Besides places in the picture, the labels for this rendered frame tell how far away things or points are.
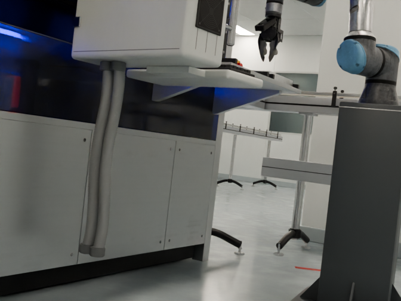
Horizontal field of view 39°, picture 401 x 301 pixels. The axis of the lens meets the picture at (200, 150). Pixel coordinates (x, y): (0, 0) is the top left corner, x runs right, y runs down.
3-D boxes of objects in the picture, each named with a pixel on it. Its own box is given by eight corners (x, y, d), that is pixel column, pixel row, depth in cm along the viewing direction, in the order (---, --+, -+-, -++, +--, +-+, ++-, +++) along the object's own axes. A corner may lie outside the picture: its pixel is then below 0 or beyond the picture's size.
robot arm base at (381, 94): (400, 110, 224) (402, 85, 224) (397, 106, 210) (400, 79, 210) (360, 107, 229) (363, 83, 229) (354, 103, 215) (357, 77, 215)
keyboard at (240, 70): (139, 70, 203) (139, 64, 203) (165, 77, 214) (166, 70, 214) (230, 71, 178) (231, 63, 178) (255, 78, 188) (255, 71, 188)
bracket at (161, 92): (151, 100, 235) (154, 68, 235) (156, 101, 238) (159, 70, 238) (223, 105, 218) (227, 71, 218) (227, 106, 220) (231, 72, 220)
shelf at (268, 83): (126, 64, 232) (127, 60, 232) (212, 89, 292) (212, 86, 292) (230, 67, 207) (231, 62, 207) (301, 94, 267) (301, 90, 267)
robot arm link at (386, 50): (403, 83, 218) (407, 48, 218) (381, 77, 210) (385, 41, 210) (378, 84, 228) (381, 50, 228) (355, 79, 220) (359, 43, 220)
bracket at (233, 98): (212, 113, 278) (215, 87, 278) (215, 114, 281) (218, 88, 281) (275, 118, 261) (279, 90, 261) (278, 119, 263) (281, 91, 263)
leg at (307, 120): (284, 238, 345) (298, 111, 345) (290, 237, 353) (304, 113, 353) (298, 240, 341) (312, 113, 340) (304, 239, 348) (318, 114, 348)
